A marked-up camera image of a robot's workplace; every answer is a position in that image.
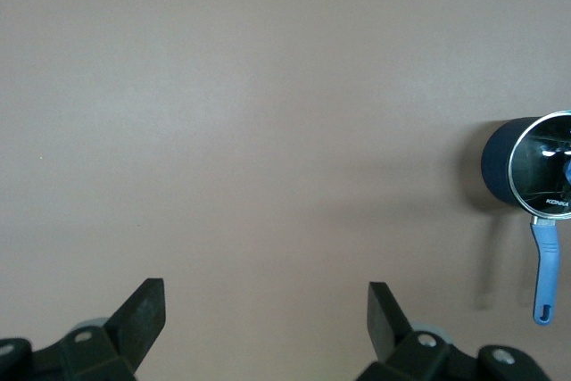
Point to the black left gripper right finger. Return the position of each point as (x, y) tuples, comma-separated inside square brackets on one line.
[(383, 323)]

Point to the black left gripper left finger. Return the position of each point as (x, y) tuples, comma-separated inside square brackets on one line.
[(138, 318)]

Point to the glass lid with blue knob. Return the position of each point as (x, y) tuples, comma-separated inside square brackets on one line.
[(540, 167)]

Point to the brown table cover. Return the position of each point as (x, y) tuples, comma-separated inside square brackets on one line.
[(223, 86)]

